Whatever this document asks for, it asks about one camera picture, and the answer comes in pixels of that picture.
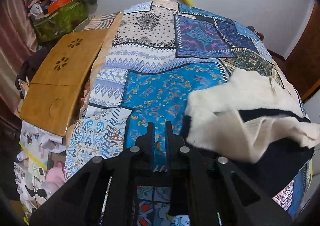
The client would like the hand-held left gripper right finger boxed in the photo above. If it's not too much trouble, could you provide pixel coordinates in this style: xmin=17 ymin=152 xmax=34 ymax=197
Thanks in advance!
xmin=164 ymin=121 xmax=293 ymax=226

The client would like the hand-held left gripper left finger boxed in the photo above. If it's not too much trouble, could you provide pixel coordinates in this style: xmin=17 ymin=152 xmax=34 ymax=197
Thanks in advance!
xmin=29 ymin=121 xmax=160 ymax=226

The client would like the black white striped sweater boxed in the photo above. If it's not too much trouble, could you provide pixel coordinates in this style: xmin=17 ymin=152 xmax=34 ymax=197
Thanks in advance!
xmin=186 ymin=67 xmax=320 ymax=198

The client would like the blue patchwork bedspread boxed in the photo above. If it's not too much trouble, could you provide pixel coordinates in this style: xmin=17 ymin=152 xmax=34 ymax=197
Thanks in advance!
xmin=64 ymin=0 xmax=314 ymax=226

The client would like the bamboo lap desk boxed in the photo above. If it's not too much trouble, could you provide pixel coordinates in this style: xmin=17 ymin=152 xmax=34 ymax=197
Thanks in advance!
xmin=19 ymin=28 xmax=113 ymax=137

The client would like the pile of papers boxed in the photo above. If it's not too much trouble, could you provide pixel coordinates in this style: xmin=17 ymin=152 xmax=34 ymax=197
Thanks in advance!
xmin=14 ymin=120 xmax=69 ymax=219

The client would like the dark clothing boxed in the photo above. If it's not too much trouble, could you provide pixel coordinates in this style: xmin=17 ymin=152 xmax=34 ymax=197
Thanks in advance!
xmin=246 ymin=25 xmax=266 ymax=42

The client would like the dark brown garment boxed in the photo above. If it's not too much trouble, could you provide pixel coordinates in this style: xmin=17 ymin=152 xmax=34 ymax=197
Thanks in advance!
xmin=15 ymin=47 xmax=52 ymax=97

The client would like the green patterned bag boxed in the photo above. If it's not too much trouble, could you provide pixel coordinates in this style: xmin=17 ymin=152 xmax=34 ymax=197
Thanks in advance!
xmin=32 ymin=0 xmax=90 ymax=43

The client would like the wooden wardrobe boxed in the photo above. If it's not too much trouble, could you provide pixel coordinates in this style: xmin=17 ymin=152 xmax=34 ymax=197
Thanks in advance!
xmin=284 ymin=3 xmax=320 ymax=102

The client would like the striped pink curtain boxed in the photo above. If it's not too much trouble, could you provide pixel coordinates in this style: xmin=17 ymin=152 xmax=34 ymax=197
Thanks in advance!
xmin=0 ymin=0 xmax=39 ymax=126

